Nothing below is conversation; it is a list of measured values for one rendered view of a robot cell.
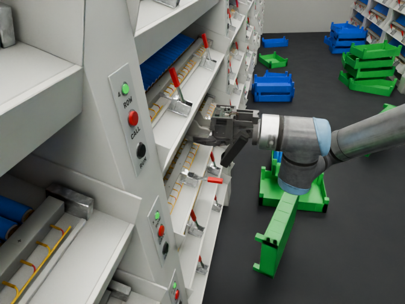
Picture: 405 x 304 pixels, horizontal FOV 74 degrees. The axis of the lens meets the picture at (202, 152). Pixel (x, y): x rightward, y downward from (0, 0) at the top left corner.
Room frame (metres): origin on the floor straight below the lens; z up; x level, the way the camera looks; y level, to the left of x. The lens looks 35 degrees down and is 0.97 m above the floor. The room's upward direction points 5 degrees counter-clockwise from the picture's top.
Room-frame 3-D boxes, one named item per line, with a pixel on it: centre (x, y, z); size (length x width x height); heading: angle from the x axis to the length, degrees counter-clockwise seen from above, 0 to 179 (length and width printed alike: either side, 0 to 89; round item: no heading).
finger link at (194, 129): (0.60, 0.02, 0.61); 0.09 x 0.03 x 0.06; 79
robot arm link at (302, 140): (0.55, -0.25, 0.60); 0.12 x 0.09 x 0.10; 75
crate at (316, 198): (0.94, -0.42, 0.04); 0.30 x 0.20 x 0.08; 74
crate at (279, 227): (0.67, -0.27, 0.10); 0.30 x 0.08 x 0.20; 147
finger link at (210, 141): (0.59, -0.02, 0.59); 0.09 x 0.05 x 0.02; 79
